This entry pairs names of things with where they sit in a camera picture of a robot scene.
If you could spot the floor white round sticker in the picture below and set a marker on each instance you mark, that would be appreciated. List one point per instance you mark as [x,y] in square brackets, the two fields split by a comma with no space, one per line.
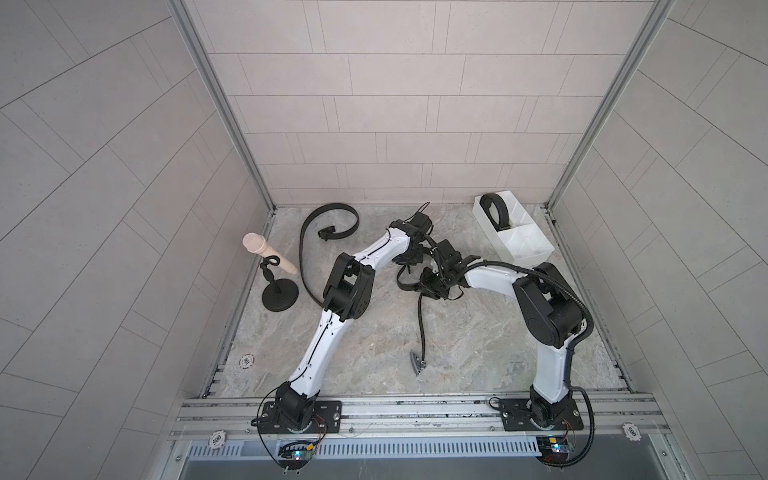
[246,361]

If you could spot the left white round sticker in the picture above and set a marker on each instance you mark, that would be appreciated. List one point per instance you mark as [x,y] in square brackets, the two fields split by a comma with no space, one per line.
[217,440]

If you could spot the right white round sticker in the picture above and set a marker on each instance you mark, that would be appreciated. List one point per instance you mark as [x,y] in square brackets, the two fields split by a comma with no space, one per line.
[631,432]

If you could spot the white compartment storage box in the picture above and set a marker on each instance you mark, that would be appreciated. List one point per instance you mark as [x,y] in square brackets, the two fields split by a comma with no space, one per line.
[524,244]

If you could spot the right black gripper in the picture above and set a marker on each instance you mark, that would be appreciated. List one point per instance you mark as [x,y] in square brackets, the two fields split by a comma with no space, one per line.
[424,281]

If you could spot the long black belt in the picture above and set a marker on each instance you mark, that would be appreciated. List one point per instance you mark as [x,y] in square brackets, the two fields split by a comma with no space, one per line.
[496,210]

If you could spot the aluminium front rail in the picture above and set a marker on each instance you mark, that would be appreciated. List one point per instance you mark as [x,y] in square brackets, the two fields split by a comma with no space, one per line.
[607,412]

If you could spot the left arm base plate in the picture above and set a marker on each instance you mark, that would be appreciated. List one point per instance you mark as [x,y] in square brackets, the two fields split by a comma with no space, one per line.
[321,417]

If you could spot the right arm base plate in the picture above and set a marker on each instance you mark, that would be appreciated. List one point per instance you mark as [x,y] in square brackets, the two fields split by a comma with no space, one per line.
[537,414]

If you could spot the black belt with silver buckle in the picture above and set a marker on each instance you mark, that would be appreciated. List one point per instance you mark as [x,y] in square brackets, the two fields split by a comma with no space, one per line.
[418,359]

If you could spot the left green circuit board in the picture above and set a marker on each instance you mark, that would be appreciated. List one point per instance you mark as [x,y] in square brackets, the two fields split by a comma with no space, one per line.
[294,456]

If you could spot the right green circuit board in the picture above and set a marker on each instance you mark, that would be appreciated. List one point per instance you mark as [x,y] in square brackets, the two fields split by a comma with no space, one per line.
[553,449]

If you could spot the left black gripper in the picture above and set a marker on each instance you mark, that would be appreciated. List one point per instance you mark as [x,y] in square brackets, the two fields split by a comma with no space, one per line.
[418,259]

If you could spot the green circuit board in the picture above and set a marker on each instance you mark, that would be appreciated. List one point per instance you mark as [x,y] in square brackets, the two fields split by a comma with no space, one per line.
[294,456]
[553,449]

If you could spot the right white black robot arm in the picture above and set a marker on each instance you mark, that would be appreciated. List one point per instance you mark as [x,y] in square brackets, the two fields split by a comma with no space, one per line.
[553,314]

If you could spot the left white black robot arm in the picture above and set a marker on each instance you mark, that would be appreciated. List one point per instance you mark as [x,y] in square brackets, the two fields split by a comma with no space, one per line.
[346,296]

